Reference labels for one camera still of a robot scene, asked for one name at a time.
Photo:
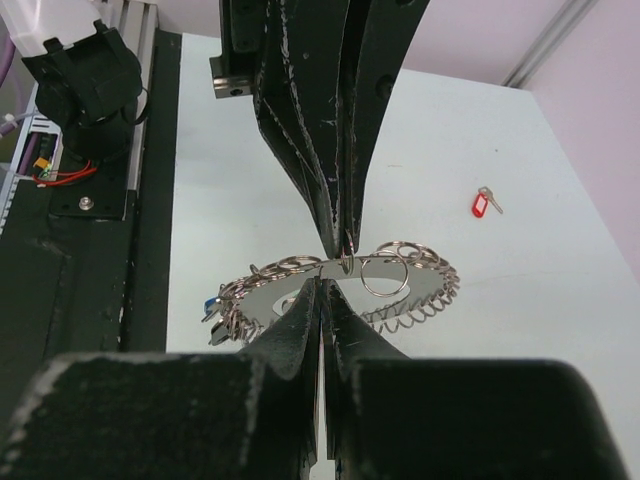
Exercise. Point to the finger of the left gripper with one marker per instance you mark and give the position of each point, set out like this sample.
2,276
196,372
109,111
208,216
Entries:
378,35
296,103

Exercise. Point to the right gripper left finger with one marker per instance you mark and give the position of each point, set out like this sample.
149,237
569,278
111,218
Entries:
251,414

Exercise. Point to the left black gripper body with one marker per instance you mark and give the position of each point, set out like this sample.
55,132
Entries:
235,71

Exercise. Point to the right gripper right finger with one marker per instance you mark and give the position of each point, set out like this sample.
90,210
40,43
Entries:
389,416

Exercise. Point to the key with blue tag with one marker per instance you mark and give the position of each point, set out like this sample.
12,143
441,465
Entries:
212,307

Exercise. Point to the large metal keyring disc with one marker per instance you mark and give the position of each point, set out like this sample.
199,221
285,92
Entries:
398,285

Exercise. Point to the key with red tag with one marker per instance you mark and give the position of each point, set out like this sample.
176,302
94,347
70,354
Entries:
484,198

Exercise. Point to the aluminium frame rail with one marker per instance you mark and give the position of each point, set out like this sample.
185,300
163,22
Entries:
138,24

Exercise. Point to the left frame post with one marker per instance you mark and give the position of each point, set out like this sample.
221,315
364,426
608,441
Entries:
557,30

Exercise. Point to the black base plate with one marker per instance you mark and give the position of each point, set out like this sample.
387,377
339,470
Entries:
81,285

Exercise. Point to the slotted cable duct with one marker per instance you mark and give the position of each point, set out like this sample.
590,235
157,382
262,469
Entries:
32,124

